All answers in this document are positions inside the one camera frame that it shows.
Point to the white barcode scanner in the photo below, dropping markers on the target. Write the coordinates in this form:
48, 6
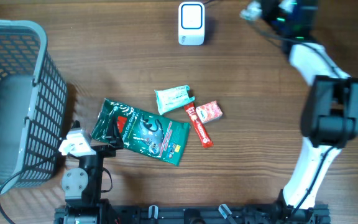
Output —
191, 23

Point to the grey plastic mesh basket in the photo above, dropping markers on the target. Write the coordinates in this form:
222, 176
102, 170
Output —
33, 98

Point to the green glove package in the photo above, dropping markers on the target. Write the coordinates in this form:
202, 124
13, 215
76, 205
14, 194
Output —
143, 132

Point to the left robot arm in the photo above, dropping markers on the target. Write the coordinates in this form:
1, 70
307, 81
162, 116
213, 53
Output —
83, 185

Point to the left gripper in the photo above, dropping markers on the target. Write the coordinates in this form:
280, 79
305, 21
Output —
115, 141

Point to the teal tissue packet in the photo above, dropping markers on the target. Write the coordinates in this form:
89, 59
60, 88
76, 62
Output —
173, 98

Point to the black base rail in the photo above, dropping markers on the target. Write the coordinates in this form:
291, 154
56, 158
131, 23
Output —
164, 215

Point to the red small carton box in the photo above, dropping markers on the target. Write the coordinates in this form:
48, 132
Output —
209, 112

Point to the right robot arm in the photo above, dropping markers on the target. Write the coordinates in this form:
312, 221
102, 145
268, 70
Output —
330, 116

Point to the red coffee stick sachet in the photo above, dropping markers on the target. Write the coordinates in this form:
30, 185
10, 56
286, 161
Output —
198, 126

